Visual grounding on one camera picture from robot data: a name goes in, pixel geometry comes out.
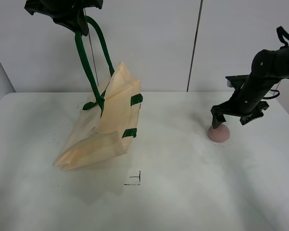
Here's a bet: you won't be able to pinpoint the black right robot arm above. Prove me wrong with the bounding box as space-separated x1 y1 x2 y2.
211 26 289 129

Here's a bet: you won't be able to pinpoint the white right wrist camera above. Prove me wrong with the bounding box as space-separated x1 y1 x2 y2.
225 75 249 89

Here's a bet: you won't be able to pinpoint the pink peach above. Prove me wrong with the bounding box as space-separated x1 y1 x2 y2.
208 124 230 142

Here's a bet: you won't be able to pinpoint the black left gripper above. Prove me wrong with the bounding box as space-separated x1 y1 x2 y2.
25 0 104 36

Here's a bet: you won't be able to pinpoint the black cable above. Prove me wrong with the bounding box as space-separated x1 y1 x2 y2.
262 77 289 100

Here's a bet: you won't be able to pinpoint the white linen bag green handles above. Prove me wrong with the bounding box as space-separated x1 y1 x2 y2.
54 16 143 171

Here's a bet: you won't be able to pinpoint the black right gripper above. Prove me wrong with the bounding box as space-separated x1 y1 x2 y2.
211 75 279 129

